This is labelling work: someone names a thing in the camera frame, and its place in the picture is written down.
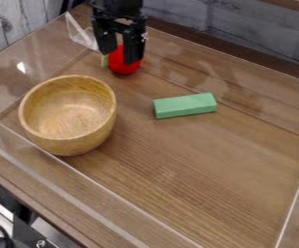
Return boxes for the clear acrylic tray enclosure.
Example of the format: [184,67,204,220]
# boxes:
[0,18,299,248]

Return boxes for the green rectangular block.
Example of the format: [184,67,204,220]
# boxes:
[152,93,217,119]

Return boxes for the black metal table bracket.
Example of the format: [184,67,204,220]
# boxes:
[12,215,60,248]

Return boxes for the wooden bowl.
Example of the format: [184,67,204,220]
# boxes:
[18,75,116,156]

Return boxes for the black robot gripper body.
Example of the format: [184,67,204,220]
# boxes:
[90,0,146,34]

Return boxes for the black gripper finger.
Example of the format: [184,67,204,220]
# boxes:
[122,30,146,65]
[92,20,116,55]

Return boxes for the red felt strawberry fruit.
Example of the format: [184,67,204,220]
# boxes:
[101,45,141,76]

